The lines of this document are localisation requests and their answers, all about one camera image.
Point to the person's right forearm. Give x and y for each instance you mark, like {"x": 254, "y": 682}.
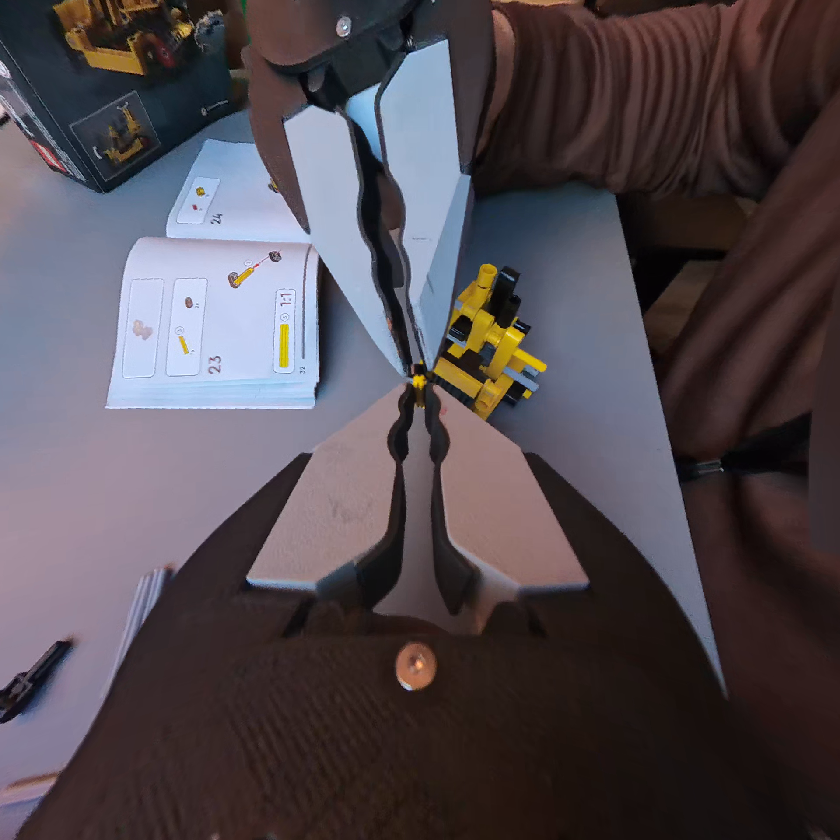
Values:
{"x": 656, "y": 98}

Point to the yellow and black lego model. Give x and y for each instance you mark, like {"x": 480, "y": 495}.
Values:
{"x": 489, "y": 328}

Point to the small yellow lego piece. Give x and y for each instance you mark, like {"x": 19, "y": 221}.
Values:
{"x": 418, "y": 388}

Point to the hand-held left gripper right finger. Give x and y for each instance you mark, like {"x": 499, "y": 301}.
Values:
{"x": 505, "y": 518}

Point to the black lego beam piece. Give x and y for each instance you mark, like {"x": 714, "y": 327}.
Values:
{"x": 33, "y": 679}

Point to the person's brown clothing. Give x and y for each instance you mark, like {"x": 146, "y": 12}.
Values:
{"x": 754, "y": 341}

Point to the white instruction booklet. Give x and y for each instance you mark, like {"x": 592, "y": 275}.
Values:
{"x": 151, "y": 262}

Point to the dark lego set box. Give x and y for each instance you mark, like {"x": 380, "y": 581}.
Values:
{"x": 65, "y": 98}

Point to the white paper stack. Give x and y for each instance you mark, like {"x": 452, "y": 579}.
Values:
{"x": 141, "y": 604}

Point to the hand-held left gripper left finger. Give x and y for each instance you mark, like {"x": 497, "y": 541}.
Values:
{"x": 334, "y": 512}

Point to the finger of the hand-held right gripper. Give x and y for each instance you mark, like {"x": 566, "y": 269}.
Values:
{"x": 328, "y": 197}
{"x": 430, "y": 164}

